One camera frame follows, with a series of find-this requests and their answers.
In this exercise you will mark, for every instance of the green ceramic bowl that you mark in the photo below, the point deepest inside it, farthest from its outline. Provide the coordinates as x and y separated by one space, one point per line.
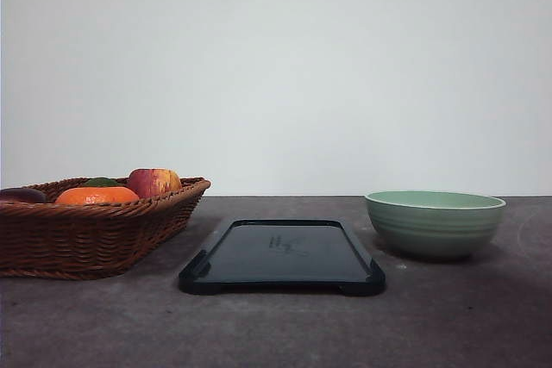
432 223

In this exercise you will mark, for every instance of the brown wicker basket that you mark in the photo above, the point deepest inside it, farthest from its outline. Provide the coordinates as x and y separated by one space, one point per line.
90 227

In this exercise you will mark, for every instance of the black rectangular tray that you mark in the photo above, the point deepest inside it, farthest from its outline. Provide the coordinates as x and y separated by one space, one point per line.
284 254

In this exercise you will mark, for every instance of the red yellow apple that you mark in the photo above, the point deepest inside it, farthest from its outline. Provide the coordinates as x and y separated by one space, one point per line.
154 182

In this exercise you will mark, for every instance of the dark green fruit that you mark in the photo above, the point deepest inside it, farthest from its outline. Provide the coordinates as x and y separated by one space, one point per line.
102 181

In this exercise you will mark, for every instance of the orange tangerine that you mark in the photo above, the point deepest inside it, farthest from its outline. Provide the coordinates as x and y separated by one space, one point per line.
97 195

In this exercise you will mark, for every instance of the dark purple fruit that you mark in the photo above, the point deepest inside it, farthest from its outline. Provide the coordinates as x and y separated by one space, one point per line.
22 195

